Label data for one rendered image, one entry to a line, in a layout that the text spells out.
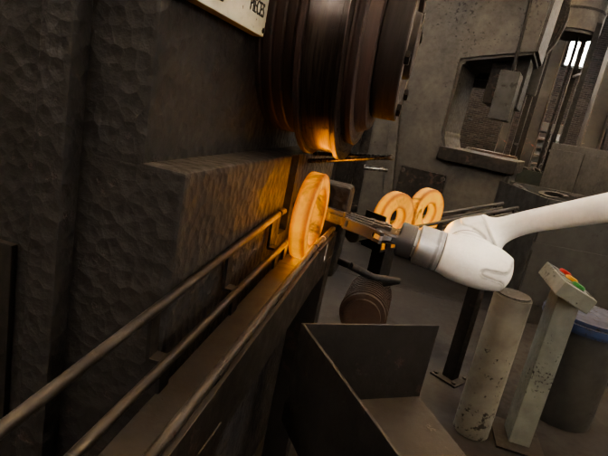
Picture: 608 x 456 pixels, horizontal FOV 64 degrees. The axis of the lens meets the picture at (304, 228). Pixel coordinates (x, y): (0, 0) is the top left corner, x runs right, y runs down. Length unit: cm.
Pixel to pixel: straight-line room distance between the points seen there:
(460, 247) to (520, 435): 100
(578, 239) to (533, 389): 146
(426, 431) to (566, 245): 251
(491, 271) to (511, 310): 61
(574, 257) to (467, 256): 212
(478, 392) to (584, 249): 159
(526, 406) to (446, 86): 239
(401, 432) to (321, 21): 59
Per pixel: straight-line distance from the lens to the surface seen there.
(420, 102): 369
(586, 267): 322
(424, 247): 106
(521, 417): 190
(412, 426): 69
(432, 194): 156
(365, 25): 83
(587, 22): 982
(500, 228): 123
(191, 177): 58
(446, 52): 371
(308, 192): 94
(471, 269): 107
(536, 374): 183
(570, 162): 534
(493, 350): 173
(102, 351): 50
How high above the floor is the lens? 97
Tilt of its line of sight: 14 degrees down
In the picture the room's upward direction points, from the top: 11 degrees clockwise
